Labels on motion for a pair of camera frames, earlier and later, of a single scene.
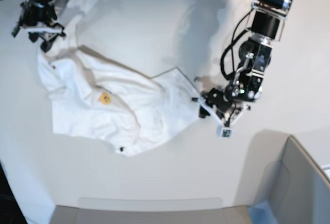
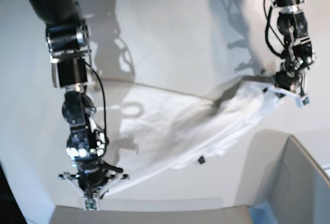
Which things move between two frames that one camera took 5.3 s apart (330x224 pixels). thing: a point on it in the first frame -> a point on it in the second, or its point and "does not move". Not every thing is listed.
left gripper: (39, 21) -> (95, 177)
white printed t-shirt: (93, 96) -> (157, 131)
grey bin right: (279, 182) does not move
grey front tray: (149, 210) does not move
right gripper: (215, 99) -> (291, 84)
